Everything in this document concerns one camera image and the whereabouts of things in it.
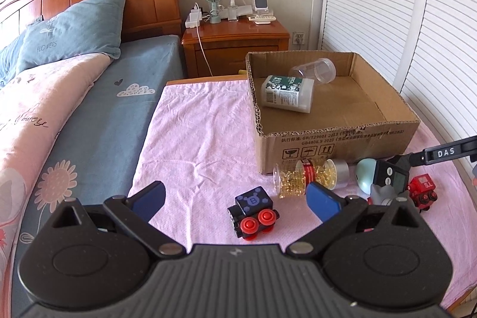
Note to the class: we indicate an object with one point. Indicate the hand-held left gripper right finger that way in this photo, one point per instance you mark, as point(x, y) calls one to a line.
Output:
point(322, 200)

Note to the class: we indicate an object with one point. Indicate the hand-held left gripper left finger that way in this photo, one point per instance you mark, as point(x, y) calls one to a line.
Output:
point(151, 200)

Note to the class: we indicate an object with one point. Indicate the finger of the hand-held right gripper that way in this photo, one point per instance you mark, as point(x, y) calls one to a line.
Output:
point(443, 153)

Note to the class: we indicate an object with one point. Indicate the clear bottle of yellow capsules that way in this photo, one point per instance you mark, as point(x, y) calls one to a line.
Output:
point(298, 178)

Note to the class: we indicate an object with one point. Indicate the mint green oval case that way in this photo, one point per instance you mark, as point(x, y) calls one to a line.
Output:
point(365, 174)

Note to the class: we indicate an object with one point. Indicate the brown cardboard box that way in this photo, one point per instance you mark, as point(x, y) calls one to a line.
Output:
point(335, 150)

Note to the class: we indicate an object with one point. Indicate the black digital device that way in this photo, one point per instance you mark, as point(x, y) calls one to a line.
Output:
point(397, 178)

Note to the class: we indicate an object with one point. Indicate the grey toy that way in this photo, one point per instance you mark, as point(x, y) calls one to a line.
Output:
point(382, 195)

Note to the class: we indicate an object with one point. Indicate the black toy train red wheels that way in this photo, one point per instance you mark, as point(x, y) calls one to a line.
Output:
point(249, 202)

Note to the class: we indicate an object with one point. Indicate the pink cloth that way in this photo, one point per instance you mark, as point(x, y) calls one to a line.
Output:
point(193, 154)

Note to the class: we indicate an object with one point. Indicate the blue bed sheet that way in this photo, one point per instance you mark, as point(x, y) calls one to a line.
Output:
point(111, 117)

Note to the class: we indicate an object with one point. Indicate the white container with green label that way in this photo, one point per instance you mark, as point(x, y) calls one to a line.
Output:
point(287, 98)

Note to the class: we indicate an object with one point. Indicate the clear plastic cup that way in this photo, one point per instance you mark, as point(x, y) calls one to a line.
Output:
point(316, 70)

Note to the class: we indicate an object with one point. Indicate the pink floral quilt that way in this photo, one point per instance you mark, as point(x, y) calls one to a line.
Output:
point(37, 117)

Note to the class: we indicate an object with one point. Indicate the wooden nightstand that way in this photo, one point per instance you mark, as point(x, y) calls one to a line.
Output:
point(231, 49)

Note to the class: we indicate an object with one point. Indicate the blue pillow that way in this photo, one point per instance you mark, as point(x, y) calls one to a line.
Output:
point(11, 57)
point(70, 35)

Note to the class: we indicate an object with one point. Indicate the white power strip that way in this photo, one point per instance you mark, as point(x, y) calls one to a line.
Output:
point(193, 20)

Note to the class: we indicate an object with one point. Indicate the white remote control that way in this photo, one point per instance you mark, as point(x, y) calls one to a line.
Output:
point(262, 19)

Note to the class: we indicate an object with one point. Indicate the clear spray bottle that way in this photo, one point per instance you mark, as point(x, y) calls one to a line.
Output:
point(233, 12)

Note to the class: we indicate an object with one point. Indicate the white device with screen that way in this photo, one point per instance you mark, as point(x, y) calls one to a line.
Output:
point(261, 1)

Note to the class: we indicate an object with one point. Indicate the white wall outlet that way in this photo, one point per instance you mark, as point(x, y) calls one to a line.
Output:
point(299, 38)

